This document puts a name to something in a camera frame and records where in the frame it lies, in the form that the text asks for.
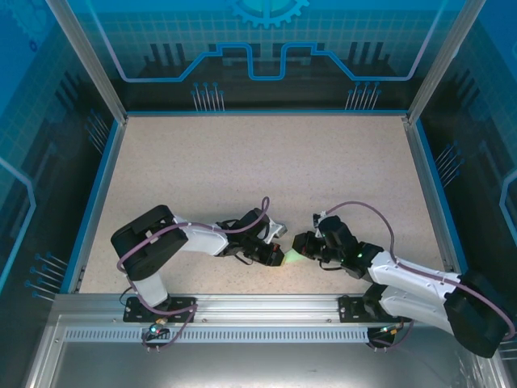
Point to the light green cloth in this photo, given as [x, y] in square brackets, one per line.
[291, 257]

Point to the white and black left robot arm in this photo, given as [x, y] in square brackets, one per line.
[202, 240]

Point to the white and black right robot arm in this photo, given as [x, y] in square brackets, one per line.
[404, 279]

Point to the steel tray plate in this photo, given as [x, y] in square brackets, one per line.
[258, 363]

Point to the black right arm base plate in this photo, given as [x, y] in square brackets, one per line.
[349, 309]

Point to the blue edged aluminium side rail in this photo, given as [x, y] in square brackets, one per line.
[99, 202]
[430, 202]

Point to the aluminium table edge rail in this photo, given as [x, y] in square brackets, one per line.
[262, 114]

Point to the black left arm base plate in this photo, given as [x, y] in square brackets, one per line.
[131, 317]

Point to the aluminium frame post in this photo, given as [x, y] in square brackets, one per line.
[442, 60]
[91, 60]

